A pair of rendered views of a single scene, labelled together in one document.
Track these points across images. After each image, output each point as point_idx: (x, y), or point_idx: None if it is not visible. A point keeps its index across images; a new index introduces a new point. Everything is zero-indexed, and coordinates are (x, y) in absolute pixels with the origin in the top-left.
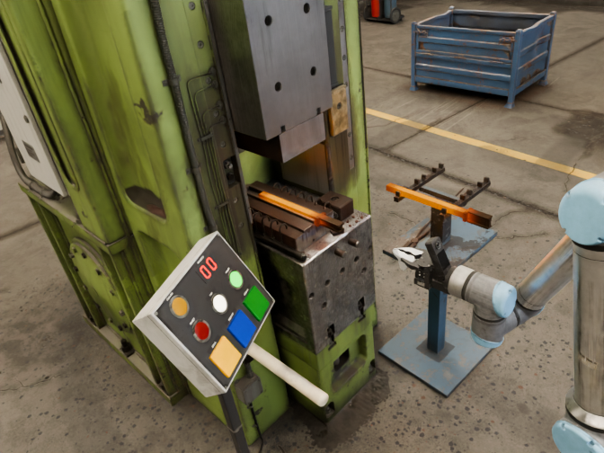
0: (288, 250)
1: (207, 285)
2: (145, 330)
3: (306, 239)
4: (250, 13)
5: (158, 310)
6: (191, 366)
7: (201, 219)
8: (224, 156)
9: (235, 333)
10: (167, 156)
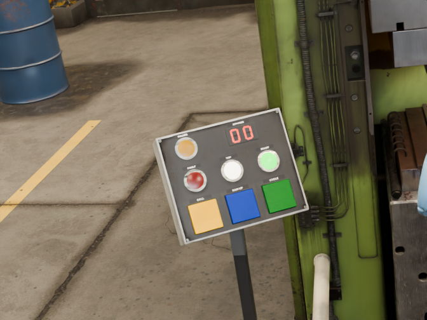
0: (391, 181)
1: (229, 148)
2: (155, 155)
3: (419, 178)
4: None
5: (164, 140)
6: (171, 204)
7: (303, 101)
8: (347, 42)
9: (229, 204)
10: (276, 21)
